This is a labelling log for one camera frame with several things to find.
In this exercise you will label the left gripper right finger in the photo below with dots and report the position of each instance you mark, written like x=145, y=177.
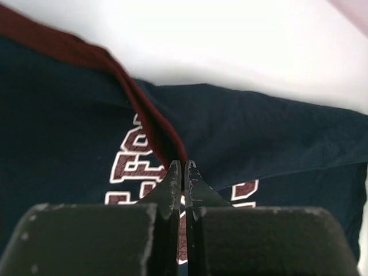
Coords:
x=224, y=240

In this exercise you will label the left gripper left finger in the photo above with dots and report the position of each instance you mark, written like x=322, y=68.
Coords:
x=85, y=239

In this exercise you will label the navy tank top red trim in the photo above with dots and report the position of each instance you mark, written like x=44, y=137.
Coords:
x=76, y=128

